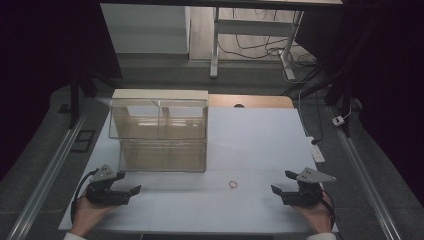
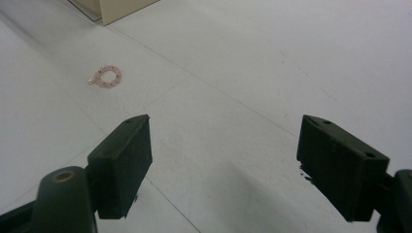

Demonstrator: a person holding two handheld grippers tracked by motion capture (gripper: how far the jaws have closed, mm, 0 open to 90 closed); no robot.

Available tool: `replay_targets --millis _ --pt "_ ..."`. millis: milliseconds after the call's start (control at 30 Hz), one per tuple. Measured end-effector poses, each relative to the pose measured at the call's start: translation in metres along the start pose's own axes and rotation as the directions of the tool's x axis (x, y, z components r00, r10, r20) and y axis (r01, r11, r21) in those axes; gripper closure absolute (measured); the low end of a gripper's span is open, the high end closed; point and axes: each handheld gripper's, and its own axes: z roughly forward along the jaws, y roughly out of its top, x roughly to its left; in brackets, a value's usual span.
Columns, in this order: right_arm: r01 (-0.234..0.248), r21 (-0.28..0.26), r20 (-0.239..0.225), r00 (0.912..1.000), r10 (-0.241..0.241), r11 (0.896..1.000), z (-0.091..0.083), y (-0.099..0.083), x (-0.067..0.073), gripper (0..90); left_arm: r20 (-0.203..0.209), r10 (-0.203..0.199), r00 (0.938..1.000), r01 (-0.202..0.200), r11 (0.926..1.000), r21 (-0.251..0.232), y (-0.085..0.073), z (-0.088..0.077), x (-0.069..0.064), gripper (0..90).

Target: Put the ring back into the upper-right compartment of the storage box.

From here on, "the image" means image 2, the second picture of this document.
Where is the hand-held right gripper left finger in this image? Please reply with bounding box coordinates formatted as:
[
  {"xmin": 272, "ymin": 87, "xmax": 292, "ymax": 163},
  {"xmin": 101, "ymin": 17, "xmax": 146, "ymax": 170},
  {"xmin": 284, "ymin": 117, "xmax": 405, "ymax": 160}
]
[{"xmin": 86, "ymin": 114, "xmax": 154, "ymax": 220}]

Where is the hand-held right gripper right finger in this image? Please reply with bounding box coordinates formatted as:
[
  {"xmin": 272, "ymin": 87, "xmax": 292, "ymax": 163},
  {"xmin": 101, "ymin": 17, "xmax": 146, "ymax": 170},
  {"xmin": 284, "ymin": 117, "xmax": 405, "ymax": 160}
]
[{"xmin": 295, "ymin": 115, "xmax": 391, "ymax": 223}]

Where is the pink beaded bracelet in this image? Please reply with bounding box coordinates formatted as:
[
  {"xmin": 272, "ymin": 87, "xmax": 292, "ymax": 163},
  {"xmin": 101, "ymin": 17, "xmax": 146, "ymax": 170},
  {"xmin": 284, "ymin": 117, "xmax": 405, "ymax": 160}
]
[{"xmin": 87, "ymin": 64, "xmax": 123, "ymax": 88}]

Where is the beige box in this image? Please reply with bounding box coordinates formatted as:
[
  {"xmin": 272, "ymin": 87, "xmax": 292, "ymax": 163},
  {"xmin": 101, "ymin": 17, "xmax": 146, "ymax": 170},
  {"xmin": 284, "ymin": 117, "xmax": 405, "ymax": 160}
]
[{"xmin": 67, "ymin": 0, "xmax": 160, "ymax": 26}]

